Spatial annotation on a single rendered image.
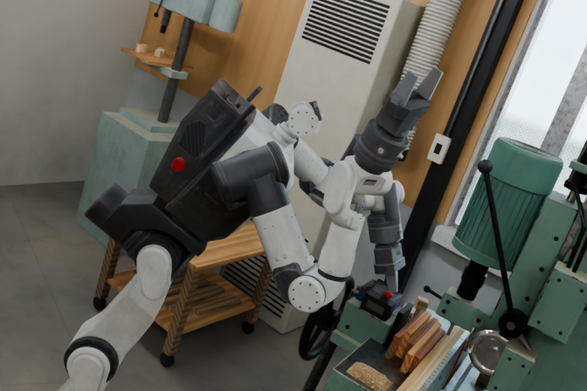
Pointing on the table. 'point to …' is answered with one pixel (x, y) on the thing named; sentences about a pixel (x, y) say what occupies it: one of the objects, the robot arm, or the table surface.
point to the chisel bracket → (463, 310)
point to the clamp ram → (399, 320)
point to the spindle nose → (472, 280)
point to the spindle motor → (507, 202)
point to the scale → (445, 360)
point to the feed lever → (513, 318)
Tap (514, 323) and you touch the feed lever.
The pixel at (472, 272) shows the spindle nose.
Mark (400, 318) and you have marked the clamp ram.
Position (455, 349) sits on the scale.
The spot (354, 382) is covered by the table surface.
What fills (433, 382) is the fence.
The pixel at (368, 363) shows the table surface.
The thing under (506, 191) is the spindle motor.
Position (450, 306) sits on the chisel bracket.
